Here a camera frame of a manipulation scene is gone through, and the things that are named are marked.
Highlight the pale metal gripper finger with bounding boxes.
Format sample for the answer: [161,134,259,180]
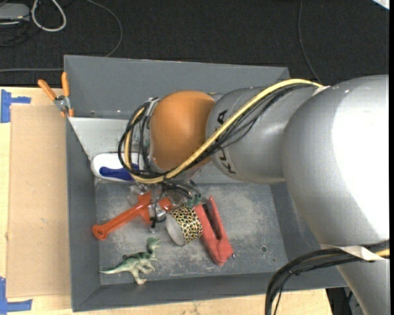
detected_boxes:
[127,188,148,207]
[148,209,167,234]

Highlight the leopard print tape roll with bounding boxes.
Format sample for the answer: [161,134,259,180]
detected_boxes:
[165,205,205,247]

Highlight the white and blue computer mouse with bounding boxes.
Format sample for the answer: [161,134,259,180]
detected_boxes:
[90,152,142,184]

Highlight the green toy dinosaur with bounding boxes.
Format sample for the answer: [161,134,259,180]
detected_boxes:
[98,237,162,285]

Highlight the grey metal bin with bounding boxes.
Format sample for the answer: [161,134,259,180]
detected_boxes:
[62,54,349,313]

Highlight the brown cardboard board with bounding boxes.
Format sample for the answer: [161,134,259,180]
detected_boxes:
[5,104,72,299]

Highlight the orange plastic handled tool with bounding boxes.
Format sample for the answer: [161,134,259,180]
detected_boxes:
[92,190,175,241]

